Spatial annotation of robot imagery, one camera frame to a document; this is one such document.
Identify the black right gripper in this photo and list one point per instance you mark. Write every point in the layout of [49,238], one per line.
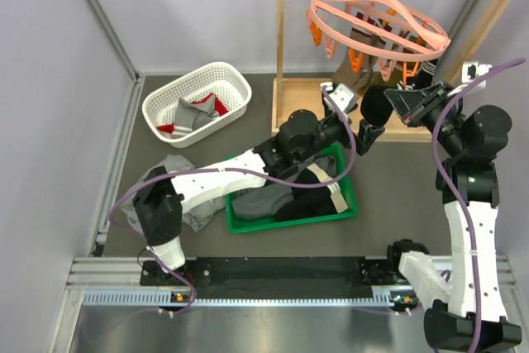
[406,102]

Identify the pink round clip hanger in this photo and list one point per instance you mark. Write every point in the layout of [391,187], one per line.
[385,19]

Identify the orange clothes clip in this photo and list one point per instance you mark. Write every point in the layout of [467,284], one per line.
[316,33]

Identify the white perforated plastic basket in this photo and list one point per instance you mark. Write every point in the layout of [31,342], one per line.
[220,78]

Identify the green plastic tray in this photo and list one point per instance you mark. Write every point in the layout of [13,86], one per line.
[236,225]

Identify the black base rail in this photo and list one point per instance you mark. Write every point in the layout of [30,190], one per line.
[283,277]

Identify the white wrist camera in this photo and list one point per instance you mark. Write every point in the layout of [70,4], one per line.
[470,71]
[344,97]

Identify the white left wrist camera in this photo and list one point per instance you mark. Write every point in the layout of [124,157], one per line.
[344,97]

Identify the grey clothes in tray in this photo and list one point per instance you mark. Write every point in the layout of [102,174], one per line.
[262,202]

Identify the beige sock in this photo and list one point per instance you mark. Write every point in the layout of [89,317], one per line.
[356,70]

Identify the grey crumpled cloth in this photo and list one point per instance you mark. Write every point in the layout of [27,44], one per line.
[197,218]

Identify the red sock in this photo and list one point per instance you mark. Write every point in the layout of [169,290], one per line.
[219,106]
[167,128]

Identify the olive green socks pair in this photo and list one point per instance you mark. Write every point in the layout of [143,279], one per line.
[391,72]

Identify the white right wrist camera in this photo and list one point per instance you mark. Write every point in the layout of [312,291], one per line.
[470,71]

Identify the grey striped sock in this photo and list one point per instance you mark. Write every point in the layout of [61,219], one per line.
[185,118]
[206,113]

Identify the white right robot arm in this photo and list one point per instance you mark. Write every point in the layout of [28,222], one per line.
[465,312]

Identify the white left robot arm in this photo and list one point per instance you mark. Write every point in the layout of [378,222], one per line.
[284,159]

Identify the black striped sock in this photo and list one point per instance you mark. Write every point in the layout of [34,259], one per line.
[375,107]
[425,74]

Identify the wooden hanger rack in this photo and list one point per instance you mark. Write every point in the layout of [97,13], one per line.
[292,93]

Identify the black socks with label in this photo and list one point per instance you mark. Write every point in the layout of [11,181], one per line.
[313,202]

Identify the pink clothes clip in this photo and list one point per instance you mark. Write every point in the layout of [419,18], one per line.
[330,46]

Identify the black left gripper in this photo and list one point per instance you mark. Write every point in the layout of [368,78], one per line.
[365,135]

